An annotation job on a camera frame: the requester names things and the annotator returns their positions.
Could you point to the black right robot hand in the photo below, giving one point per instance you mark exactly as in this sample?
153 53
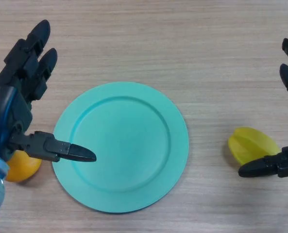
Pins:
267 167

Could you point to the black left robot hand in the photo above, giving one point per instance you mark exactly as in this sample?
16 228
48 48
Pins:
12 102

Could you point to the yellow starfruit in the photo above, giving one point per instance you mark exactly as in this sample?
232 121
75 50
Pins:
250 143

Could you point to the green round plate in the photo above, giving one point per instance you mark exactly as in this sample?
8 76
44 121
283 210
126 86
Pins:
122 145

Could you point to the orange fruit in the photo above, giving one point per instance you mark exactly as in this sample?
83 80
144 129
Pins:
22 170

